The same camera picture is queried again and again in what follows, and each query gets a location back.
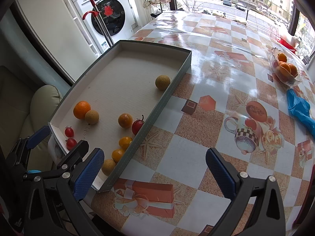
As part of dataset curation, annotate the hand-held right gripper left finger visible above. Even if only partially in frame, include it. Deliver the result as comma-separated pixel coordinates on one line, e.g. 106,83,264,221
22,148,105,236

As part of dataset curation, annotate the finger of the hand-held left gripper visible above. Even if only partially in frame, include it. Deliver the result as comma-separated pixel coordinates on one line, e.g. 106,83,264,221
5,125,51,173
54,140,89,176

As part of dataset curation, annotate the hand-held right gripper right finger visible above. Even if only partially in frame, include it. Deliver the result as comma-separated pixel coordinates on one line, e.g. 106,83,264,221
205,147,287,236

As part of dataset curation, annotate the round tan fruit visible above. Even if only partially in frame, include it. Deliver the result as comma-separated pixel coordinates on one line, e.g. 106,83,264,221
85,110,100,125
155,75,171,91
101,159,117,177

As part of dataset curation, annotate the yellow-orange citrus fruit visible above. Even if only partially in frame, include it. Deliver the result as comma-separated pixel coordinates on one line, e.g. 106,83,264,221
118,113,133,129

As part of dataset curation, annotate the large red tomato with stem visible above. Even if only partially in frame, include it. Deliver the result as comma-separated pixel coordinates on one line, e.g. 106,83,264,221
132,115,145,136

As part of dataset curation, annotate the grey cardboard tray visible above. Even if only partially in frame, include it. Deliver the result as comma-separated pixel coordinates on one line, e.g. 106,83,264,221
48,40,192,193

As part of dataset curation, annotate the blue plastic bag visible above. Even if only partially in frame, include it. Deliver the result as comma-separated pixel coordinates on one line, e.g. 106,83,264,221
286,88,315,138

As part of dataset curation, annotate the beige leather sofa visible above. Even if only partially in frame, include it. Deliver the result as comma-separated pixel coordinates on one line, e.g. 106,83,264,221
0,65,64,163

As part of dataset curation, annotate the glass fruit bowl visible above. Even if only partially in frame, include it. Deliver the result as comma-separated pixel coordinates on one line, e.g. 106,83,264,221
269,47,302,87

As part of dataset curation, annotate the white washing machine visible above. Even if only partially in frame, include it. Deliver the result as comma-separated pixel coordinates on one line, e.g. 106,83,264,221
66,0,139,54

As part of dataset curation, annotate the red plastic item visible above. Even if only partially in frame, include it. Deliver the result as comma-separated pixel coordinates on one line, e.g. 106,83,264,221
277,37,297,50

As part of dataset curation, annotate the pink plastic bag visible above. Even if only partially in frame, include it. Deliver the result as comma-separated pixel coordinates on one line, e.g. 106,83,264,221
278,27,301,47

